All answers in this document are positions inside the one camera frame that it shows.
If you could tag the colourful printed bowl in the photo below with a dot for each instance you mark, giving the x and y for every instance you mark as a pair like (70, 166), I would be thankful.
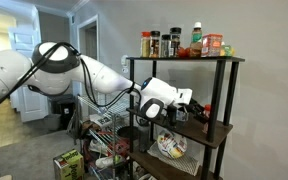
(171, 145)

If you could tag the tall black-lid spice jar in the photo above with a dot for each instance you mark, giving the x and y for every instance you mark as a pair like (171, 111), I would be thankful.
(175, 41)

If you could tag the green cardboard box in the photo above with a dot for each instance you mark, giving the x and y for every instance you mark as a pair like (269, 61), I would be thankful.
(69, 165)

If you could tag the black trash bin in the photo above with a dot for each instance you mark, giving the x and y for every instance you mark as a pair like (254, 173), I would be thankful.
(63, 108)

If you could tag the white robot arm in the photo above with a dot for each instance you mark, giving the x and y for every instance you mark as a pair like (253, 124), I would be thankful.
(100, 78)

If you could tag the small grey bin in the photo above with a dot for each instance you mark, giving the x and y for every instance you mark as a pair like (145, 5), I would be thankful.
(52, 122)

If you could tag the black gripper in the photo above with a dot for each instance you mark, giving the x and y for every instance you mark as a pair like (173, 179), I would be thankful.
(192, 108)

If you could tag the white panel room door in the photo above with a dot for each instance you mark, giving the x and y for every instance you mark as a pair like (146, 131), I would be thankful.
(32, 106)

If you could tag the white sneaker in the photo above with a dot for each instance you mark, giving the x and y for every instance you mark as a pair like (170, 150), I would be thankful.
(97, 146)

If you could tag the white box with code print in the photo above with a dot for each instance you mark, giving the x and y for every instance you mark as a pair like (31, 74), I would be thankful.
(100, 120)

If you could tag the white mesh mat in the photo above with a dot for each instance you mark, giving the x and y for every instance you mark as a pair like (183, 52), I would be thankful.
(184, 163)

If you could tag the red food box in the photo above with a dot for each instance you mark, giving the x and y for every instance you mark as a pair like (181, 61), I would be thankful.
(211, 45)

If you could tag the large orange-red lid spice jar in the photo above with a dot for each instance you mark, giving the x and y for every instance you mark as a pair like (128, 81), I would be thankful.
(145, 45)

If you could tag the short black-lid spice jar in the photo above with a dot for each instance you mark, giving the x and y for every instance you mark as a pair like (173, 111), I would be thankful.
(165, 46)

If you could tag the white wall plug device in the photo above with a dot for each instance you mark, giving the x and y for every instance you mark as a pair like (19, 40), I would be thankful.
(124, 63)

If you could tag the black-lid jar red spice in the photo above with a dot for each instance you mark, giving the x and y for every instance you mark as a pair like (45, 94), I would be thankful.
(154, 45)

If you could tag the red item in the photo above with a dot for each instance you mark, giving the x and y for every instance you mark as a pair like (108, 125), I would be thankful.
(119, 148)

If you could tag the black pot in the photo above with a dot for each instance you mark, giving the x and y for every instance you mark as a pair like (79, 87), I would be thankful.
(125, 132)

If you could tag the green yellow package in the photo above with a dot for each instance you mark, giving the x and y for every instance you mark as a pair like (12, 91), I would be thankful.
(227, 50)

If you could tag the white-cap green-label bottle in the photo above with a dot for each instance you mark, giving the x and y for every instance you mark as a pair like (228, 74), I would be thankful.
(196, 40)

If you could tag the red tomato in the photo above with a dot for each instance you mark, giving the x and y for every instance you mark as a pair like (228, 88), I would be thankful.
(182, 52)

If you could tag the dark grey tumbler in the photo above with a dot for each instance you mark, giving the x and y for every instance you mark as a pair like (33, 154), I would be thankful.
(143, 136)

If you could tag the black metal wooden shelf unit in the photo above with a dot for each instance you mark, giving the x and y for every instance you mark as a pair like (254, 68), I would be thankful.
(215, 100)

